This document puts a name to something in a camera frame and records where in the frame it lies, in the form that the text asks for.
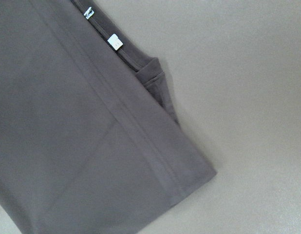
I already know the dark brown t-shirt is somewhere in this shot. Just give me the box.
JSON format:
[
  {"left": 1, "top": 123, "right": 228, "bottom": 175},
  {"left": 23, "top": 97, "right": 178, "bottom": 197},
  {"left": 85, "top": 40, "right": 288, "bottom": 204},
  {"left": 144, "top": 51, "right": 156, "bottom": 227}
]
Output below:
[{"left": 0, "top": 0, "right": 216, "bottom": 234}]

